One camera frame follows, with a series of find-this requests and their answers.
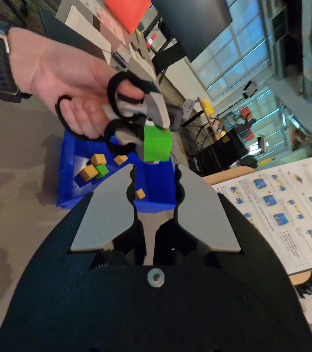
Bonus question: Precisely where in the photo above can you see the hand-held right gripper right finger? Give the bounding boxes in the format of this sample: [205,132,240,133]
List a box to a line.
[174,164,241,252]

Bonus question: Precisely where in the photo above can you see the blue plastic bin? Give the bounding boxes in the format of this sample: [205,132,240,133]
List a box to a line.
[56,129,177,213]

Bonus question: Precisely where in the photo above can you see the person's left hand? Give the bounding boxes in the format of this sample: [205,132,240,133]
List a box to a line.
[8,27,146,139]

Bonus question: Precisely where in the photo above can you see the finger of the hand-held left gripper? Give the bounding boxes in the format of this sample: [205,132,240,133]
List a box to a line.
[135,137,160,165]
[146,93,171,130]

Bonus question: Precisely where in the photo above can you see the black crate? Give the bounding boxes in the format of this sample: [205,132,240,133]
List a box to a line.
[196,129,249,176]

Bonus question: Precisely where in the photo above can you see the printed instruction sheet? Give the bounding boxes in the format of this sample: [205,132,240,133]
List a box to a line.
[212,155,312,275]

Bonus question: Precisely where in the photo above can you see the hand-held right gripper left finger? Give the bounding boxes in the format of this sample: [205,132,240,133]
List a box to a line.
[71,164,138,252]

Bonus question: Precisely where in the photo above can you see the black wall screen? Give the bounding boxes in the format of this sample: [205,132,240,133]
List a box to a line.
[151,0,233,63]

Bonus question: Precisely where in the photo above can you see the green cube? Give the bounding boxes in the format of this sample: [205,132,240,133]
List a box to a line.
[96,164,110,180]
[144,126,172,162]

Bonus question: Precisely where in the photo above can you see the orange red box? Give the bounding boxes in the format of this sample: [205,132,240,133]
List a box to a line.
[104,0,151,35]

